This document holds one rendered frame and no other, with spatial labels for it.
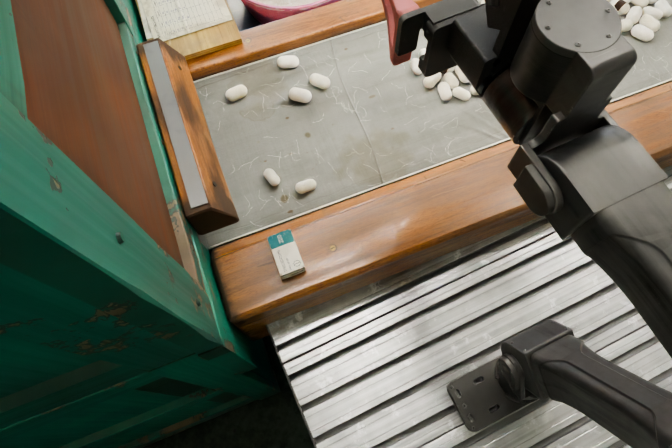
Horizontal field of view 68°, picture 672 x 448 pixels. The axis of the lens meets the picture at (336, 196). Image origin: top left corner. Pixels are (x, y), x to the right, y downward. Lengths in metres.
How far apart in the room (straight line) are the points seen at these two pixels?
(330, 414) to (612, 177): 0.51
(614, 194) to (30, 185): 0.36
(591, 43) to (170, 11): 0.74
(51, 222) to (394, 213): 0.53
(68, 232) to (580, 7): 0.35
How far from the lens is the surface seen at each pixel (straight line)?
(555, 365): 0.62
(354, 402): 0.76
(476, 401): 0.78
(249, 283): 0.70
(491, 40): 0.45
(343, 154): 0.79
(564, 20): 0.39
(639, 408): 0.54
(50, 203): 0.29
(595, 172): 0.41
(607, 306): 0.88
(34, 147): 0.30
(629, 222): 0.41
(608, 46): 0.38
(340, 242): 0.71
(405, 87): 0.87
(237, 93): 0.85
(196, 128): 0.74
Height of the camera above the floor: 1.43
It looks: 66 degrees down
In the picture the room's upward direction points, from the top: 2 degrees counter-clockwise
